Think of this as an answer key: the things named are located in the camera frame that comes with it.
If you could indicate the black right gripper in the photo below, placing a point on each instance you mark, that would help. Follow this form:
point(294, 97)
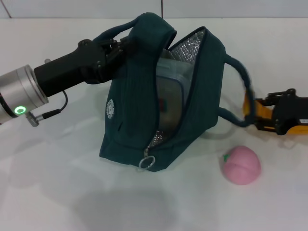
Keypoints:
point(288, 113)

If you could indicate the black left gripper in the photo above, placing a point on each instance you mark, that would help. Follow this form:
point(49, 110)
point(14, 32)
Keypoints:
point(69, 69)

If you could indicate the yellow banana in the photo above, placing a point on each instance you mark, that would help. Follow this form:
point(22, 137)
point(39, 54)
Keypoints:
point(264, 111)

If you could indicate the dark blue insulated lunch bag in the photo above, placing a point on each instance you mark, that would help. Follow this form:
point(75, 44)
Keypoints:
point(127, 108)

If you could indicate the pink toy peach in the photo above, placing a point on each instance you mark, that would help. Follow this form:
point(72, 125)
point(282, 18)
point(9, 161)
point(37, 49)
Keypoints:
point(240, 166)

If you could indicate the clear food container blue lid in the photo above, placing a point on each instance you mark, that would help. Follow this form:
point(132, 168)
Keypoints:
point(170, 96)

